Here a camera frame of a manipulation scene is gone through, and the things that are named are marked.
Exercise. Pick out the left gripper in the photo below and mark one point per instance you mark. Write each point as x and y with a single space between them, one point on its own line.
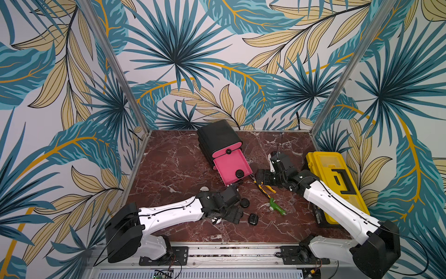
232 217

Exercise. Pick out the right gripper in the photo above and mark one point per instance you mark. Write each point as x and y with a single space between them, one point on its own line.
266 176

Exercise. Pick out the black round earphone case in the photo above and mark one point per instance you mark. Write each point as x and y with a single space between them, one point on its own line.
244 203
240 174

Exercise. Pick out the black oval earphone case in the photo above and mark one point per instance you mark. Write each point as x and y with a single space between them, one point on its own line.
253 219

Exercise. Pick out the pink drawer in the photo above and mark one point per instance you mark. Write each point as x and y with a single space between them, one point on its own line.
227 150
228 164

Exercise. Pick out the black drawer cabinet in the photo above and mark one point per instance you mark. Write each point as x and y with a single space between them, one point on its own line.
216 138

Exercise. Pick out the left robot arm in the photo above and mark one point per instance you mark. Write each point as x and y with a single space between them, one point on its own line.
130 232

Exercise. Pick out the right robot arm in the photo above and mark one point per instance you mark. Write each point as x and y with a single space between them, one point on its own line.
374 246

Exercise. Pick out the yellow black pliers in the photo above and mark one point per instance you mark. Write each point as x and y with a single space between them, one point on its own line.
264 189

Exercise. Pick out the green plastic toy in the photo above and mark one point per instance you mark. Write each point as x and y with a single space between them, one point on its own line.
275 207

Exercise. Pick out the yellow toolbox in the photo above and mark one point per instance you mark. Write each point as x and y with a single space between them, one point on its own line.
332 170

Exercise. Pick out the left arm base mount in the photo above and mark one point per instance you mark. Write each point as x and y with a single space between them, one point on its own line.
176 256

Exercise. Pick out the aluminium rail frame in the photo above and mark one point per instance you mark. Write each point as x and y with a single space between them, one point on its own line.
215 260

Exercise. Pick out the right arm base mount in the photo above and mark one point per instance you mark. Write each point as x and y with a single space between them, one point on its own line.
299 255

